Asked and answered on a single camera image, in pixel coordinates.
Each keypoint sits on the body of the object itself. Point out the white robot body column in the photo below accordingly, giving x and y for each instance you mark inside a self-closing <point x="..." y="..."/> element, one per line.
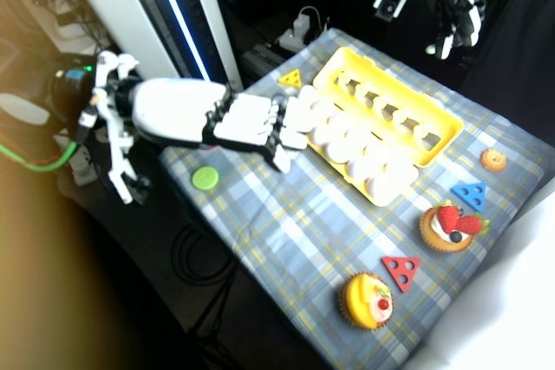
<point x="130" y="10"/>

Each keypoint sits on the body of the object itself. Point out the red triangle block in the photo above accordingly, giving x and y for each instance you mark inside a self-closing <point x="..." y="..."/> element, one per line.
<point x="396" y="266"/>

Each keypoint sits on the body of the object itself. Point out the yellow triangle block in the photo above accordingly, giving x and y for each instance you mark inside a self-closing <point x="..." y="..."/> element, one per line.
<point x="291" y="79"/>

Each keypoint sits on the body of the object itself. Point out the green round disc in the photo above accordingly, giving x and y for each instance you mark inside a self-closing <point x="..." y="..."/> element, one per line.
<point x="205" y="178"/>

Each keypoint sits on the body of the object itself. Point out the black curtain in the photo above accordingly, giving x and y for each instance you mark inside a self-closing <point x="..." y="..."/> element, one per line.
<point x="516" y="40"/>

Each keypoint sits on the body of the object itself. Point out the yellow egg carton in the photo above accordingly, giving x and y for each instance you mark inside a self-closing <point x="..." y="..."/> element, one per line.
<point x="381" y="84"/>

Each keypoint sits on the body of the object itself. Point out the yellow fruit tart toy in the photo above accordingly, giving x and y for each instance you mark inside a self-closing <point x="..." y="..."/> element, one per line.
<point x="366" y="300"/>

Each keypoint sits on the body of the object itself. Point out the white power adapter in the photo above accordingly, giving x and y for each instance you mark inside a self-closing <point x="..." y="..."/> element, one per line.
<point x="301" y="27"/>

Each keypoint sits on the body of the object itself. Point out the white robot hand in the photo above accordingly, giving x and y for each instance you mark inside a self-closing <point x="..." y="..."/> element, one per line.
<point x="455" y="6"/>
<point x="178" y="110"/>

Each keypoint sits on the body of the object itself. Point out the white board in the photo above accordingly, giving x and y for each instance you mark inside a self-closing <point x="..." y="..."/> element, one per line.
<point x="498" y="309"/>

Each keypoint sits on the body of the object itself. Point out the round bear biscuit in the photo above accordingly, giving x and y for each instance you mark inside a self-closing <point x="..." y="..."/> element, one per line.
<point x="493" y="160"/>

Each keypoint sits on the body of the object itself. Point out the blue triangle block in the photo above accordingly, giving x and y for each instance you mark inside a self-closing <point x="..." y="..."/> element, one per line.
<point x="470" y="191"/>

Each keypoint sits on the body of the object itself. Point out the blue plaid table cloth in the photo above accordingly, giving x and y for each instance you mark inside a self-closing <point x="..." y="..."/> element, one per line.
<point x="303" y="222"/>

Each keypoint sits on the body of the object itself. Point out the strawberry tart toy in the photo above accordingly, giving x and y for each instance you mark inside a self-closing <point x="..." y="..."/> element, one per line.
<point x="451" y="228"/>

